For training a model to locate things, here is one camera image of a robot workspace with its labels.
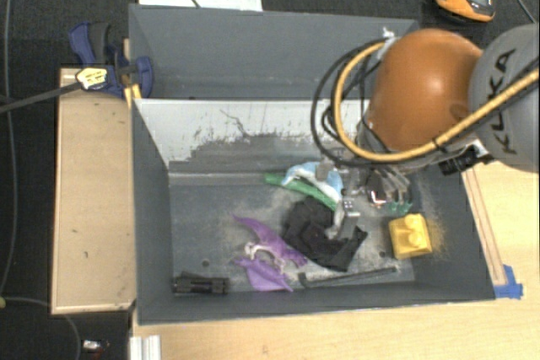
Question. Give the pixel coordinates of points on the grey metal bin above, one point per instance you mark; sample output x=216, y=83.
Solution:
x=219, y=215

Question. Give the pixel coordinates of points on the pale wood board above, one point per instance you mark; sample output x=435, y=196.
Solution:
x=95, y=202

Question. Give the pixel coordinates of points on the purple toy dragon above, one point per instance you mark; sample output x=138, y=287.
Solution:
x=270, y=240

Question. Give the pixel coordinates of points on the black cylinder on white bracket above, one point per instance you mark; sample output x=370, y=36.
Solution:
x=457, y=165

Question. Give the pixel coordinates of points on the black hex key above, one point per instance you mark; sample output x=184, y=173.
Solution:
x=337, y=278

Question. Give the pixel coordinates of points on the light blue and white toy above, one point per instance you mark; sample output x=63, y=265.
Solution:
x=304, y=172

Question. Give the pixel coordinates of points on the small black tool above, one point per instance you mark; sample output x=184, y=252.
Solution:
x=200, y=284

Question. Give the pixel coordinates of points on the yellow toy building block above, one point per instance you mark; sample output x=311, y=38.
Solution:
x=409, y=238

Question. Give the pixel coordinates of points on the black cloth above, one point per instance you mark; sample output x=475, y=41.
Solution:
x=312, y=234

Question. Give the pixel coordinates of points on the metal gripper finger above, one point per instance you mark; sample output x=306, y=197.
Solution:
x=323, y=170
x=348, y=221

